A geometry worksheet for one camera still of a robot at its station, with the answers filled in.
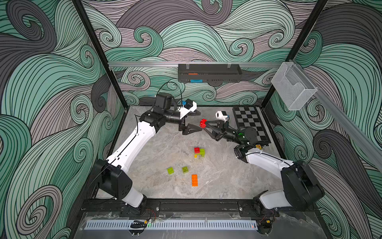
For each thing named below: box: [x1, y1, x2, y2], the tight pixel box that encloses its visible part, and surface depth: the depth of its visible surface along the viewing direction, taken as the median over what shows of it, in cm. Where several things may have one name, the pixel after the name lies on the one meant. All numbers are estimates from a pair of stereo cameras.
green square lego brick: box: [199, 148, 206, 158], surface depth 91 cm
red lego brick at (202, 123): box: [199, 118, 208, 129], surface depth 67 cm
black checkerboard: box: [232, 106, 272, 146], surface depth 109 cm
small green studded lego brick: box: [167, 166, 175, 175], surface depth 87 cm
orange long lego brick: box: [191, 174, 199, 187], surface depth 84 cm
